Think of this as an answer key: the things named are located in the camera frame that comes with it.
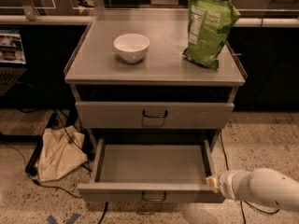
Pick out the white ceramic bowl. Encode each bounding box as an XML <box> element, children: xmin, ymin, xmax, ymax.
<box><xmin>113</xmin><ymin>34</ymin><xmax>150</xmax><ymax>63</ymax></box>

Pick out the green snack bag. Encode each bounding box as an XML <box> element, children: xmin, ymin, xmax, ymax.
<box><xmin>183</xmin><ymin>0</ymin><xmax>240</xmax><ymax>69</ymax></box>

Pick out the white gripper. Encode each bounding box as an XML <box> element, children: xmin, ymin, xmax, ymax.
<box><xmin>206</xmin><ymin>170</ymin><xmax>247</xmax><ymax>201</ymax></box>

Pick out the black cable floor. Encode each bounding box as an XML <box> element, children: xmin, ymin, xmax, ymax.
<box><xmin>220</xmin><ymin>131</ymin><xmax>281</xmax><ymax>224</ymax></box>
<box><xmin>0</xmin><ymin>109</ymin><xmax>108</xmax><ymax>224</ymax></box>

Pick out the grey metal drawer cabinet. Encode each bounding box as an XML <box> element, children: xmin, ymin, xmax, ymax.
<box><xmin>63</xmin><ymin>8</ymin><xmax>248</xmax><ymax>203</ymax></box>

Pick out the beige cloth bag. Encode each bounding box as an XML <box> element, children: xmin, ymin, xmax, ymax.
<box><xmin>37</xmin><ymin>126</ymin><xmax>88</xmax><ymax>182</ymax></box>

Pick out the black table leg base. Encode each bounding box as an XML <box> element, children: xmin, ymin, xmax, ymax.
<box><xmin>25</xmin><ymin>113</ymin><xmax>57</xmax><ymax>176</ymax></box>

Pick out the black cable left floor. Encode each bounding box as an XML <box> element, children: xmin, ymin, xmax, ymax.
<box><xmin>0</xmin><ymin>109</ymin><xmax>108</xmax><ymax>224</ymax></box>

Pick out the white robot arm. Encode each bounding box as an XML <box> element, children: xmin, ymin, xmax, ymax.
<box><xmin>206</xmin><ymin>168</ymin><xmax>299</xmax><ymax>212</ymax></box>

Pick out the grey drawer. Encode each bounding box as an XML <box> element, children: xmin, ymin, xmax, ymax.
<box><xmin>76</xmin><ymin>102</ymin><xmax>235</xmax><ymax>129</ymax></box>
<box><xmin>78</xmin><ymin>139</ymin><xmax>224</xmax><ymax>203</ymax></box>

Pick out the black cable right floor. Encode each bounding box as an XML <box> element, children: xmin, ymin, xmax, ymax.
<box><xmin>220</xmin><ymin>131</ymin><xmax>281</xmax><ymax>224</ymax></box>

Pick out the grey top drawer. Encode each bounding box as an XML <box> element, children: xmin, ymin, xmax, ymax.
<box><xmin>76</xmin><ymin>102</ymin><xmax>235</xmax><ymax>129</ymax></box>

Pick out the laptop with screen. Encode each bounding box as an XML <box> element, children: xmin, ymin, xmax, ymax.
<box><xmin>0</xmin><ymin>26</ymin><xmax>27</xmax><ymax>96</ymax></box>

